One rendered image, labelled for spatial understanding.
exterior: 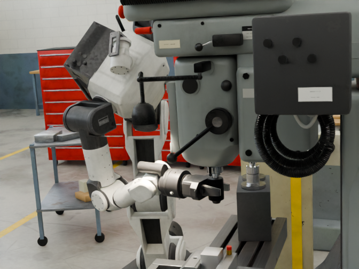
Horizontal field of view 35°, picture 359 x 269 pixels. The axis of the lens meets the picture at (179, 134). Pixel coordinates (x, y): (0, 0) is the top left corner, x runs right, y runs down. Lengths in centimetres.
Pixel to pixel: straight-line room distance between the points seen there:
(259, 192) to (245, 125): 58
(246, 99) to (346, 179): 32
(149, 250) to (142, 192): 75
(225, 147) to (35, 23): 1111
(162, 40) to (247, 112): 30
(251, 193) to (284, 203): 147
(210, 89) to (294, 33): 41
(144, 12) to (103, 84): 48
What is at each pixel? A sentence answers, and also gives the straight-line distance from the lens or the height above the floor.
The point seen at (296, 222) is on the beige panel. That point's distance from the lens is 355.
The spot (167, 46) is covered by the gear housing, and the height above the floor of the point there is 166.
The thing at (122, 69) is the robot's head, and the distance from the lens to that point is 189.
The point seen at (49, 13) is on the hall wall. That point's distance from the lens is 1237.
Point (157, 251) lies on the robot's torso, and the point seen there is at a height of 75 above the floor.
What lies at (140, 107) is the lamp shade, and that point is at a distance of 167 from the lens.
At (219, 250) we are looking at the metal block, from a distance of 172.
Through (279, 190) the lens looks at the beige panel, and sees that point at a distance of 351.
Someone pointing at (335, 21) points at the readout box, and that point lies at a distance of 122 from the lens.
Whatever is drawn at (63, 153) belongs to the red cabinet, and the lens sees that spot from 730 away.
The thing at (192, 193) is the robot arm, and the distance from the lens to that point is 170.
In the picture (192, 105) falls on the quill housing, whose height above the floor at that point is 149.
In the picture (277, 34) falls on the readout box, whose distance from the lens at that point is 123.
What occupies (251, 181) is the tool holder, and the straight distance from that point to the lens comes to 210.
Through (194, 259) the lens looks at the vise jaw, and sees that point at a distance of 173.
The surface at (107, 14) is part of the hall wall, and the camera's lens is 1175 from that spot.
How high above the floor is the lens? 173
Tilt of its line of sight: 11 degrees down
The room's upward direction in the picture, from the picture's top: 3 degrees counter-clockwise
